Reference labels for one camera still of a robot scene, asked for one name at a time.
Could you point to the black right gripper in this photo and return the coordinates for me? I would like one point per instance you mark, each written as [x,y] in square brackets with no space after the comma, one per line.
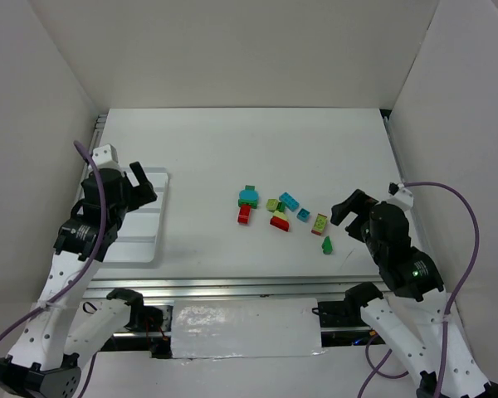
[358,217]

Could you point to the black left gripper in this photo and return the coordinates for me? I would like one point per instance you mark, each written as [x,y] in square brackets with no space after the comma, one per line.
[134,191]

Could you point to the green tree lego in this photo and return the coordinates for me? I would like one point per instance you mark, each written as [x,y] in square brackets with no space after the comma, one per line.
[326,246]

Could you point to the dark green lego brick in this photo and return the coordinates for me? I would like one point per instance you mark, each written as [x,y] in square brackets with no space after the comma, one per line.
[281,206]

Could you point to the lime green lego brick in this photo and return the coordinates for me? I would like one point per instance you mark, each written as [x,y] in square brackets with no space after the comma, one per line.
[272,204]

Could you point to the round teal lego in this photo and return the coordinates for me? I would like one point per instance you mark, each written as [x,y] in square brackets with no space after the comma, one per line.
[249,195]

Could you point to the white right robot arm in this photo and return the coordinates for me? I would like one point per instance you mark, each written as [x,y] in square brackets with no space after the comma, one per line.
[435,355]

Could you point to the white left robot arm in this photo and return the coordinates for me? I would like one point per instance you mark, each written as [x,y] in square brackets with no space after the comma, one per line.
[48,358]

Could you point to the lime and red lego brick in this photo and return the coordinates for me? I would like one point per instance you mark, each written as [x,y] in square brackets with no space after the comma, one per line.
[319,225]

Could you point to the white compartment tray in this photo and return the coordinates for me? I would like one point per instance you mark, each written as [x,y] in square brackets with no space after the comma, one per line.
[136,242]

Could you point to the teal small lego brick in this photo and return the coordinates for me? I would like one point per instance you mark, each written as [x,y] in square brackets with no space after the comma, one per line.
[303,215]

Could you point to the teal long lego brick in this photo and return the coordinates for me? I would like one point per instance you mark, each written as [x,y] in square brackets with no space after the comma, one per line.
[289,201]

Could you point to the red half-round lego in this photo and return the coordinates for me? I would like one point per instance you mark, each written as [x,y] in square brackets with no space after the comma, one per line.
[280,223]

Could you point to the lime slope lego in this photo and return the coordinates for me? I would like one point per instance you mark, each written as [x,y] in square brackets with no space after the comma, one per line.
[281,215]

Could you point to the red flower lego brick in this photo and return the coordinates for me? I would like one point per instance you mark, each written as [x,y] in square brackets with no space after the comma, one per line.
[244,214]

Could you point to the white taped panel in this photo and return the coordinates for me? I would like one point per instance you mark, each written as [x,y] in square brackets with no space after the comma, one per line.
[250,328]

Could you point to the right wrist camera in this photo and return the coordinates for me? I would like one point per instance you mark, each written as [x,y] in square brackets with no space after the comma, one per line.
[400,196]

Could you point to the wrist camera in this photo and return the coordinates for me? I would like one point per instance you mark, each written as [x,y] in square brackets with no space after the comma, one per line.
[106,157]
[400,196]

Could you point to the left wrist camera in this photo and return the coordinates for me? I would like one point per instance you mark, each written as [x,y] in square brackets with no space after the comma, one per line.
[106,157]

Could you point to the aluminium rail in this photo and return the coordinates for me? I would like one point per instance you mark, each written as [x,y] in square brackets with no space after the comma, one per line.
[230,288]

